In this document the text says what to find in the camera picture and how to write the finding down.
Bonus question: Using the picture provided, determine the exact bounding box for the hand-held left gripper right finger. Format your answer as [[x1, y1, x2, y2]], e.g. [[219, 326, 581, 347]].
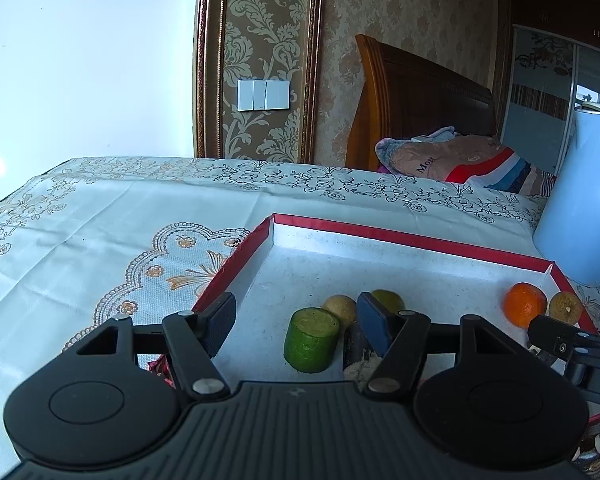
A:
[[356, 291, 526, 401]]

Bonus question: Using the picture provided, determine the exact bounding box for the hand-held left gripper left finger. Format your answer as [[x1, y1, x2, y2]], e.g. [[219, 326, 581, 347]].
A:
[[69, 291, 238, 402]]

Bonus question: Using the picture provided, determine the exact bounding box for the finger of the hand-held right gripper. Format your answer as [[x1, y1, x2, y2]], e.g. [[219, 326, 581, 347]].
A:
[[526, 314, 600, 356]]

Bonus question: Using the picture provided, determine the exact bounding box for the green round fruit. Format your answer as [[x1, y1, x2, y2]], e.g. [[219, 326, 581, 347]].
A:
[[370, 289, 406, 313]]

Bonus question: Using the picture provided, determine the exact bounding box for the yellowish brown round fruit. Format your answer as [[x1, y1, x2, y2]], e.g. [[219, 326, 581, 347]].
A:
[[549, 291, 583, 322]]

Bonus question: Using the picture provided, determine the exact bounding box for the small brown round fruit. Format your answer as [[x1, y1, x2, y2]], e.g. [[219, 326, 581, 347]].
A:
[[322, 294, 357, 328]]

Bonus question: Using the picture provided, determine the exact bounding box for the orange mandarin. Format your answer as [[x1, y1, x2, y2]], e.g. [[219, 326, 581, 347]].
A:
[[504, 282, 548, 330]]

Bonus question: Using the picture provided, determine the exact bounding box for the red shallow box tray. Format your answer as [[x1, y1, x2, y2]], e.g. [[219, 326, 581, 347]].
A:
[[192, 213, 600, 426]]

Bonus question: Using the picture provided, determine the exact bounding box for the green cucumber piece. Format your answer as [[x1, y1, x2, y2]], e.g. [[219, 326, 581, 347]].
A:
[[283, 306, 341, 373]]

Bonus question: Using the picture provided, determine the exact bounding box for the red crumpled wrapper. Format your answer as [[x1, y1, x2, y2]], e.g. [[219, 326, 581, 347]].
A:
[[147, 355, 173, 388]]

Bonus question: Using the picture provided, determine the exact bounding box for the cut dark taro root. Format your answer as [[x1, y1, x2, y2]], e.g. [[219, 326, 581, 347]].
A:
[[575, 432, 600, 471]]

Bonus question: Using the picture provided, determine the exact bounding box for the light blue electric kettle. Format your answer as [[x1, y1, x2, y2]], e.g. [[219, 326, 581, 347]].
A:
[[532, 101, 600, 286]]

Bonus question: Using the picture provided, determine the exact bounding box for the white embroidered tablecloth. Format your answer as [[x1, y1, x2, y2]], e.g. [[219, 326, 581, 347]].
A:
[[0, 156, 600, 471]]

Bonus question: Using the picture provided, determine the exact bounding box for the pink fuzzy blanket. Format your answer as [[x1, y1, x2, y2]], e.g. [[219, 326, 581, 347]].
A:
[[375, 129, 511, 181]]

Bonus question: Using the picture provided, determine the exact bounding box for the striped quilt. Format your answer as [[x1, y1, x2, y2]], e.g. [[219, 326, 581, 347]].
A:
[[445, 146, 558, 196]]

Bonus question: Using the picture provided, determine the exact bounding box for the wooden bed headboard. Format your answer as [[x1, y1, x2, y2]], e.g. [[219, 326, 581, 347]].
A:
[[345, 34, 497, 171]]

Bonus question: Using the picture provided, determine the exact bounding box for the sliding door wardrobe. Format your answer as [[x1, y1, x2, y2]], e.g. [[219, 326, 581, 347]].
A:
[[500, 0, 600, 176]]

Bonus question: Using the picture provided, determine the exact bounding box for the white wall light switch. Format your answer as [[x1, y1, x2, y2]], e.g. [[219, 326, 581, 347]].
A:
[[237, 78, 292, 112]]

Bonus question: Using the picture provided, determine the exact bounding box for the framed damask wall panel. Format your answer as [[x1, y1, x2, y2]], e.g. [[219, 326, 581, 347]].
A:
[[192, 0, 326, 163]]

